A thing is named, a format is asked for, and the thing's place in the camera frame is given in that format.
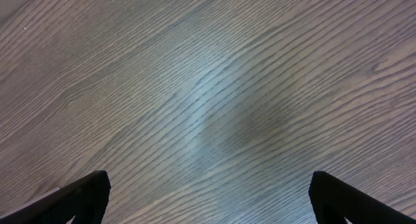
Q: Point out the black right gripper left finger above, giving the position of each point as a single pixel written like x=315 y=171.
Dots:
x=83 y=201

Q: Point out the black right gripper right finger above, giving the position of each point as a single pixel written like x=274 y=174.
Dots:
x=336 y=202

